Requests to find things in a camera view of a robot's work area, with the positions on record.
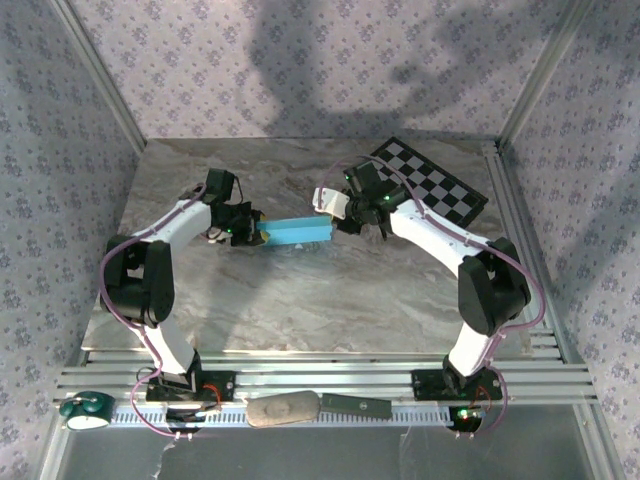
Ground blue and white paper box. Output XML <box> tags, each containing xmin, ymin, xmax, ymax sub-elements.
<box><xmin>259</xmin><ymin>214</ymin><xmax>335</xmax><ymax>247</ymax></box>

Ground black white checkerboard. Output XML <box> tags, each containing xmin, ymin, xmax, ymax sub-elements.
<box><xmin>369</xmin><ymin>136</ymin><xmax>490</xmax><ymax>227</ymax></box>

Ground aluminium side rails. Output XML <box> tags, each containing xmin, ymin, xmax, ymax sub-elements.
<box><xmin>482</xmin><ymin>139</ymin><xmax>566</xmax><ymax>361</ymax></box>

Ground aluminium front rails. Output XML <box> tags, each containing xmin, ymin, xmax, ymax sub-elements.
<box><xmin>54</xmin><ymin>349</ymin><xmax>599</xmax><ymax>406</ymax></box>

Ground black flat bar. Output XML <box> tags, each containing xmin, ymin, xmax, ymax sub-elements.
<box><xmin>319</xmin><ymin>393</ymin><xmax>392</xmax><ymax>420</ymax></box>

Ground green white tape dispenser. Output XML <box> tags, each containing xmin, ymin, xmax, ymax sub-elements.
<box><xmin>58</xmin><ymin>390</ymin><xmax>117</xmax><ymax>431</ymax></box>

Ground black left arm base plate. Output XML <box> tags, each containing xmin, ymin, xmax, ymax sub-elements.
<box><xmin>145</xmin><ymin>370</ymin><xmax>237</xmax><ymax>402</ymax></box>

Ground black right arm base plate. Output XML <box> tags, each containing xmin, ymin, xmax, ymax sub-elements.
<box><xmin>412</xmin><ymin>369</ymin><xmax>504</xmax><ymax>401</ymax></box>

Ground aluminium frame post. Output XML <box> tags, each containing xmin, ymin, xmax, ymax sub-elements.
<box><xmin>497</xmin><ymin>0</ymin><xmax>596</xmax><ymax>149</ymax></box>
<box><xmin>49</xmin><ymin>0</ymin><xmax>149</xmax><ymax>159</ymax></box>

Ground white slotted cable duct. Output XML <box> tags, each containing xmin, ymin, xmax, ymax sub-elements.
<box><xmin>107</xmin><ymin>402</ymin><xmax>456</xmax><ymax>429</ymax></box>

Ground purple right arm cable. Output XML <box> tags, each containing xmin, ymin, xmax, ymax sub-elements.
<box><xmin>319</xmin><ymin>154</ymin><xmax>546</xmax><ymax>441</ymax></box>

